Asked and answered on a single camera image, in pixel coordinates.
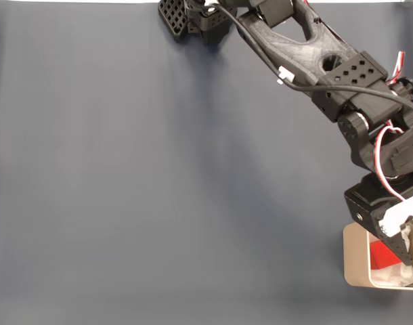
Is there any black camera cable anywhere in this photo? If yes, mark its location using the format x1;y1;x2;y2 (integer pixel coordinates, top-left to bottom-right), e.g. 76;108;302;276
206;0;413;118

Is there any white camera board mount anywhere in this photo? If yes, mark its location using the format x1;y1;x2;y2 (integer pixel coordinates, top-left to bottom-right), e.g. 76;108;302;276
378;194;413;238

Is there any dark grey table mat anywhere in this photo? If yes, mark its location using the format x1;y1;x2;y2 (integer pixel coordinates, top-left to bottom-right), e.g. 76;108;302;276
0;2;413;325

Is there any white red servo cable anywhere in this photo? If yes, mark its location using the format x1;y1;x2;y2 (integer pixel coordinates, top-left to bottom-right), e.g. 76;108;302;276
374;125;408;201
386;50;408;86

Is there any beige metal box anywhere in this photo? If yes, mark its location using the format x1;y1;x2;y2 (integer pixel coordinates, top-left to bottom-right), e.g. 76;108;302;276
342;221;413;291

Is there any red cube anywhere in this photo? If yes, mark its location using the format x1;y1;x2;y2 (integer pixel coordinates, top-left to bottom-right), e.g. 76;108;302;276
369;240;402;270

